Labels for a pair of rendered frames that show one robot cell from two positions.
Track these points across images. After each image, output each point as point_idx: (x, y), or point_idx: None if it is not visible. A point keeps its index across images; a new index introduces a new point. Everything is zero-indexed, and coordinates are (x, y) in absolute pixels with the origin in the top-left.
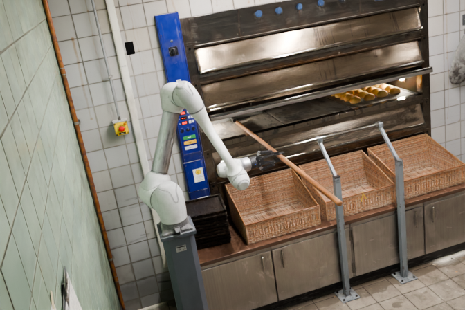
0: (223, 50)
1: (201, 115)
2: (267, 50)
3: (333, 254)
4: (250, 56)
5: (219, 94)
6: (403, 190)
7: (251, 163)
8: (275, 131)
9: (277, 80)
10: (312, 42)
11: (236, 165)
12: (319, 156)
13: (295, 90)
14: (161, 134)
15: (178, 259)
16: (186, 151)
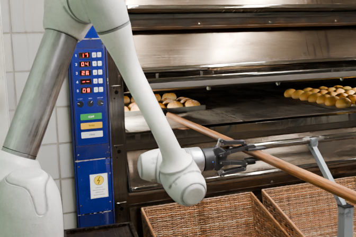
0: None
1: (121, 39)
2: None
3: None
4: None
5: (149, 52)
6: None
7: (205, 159)
8: (231, 129)
9: (243, 46)
10: None
11: (183, 153)
12: (292, 179)
13: (268, 68)
14: (34, 73)
15: None
16: (82, 141)
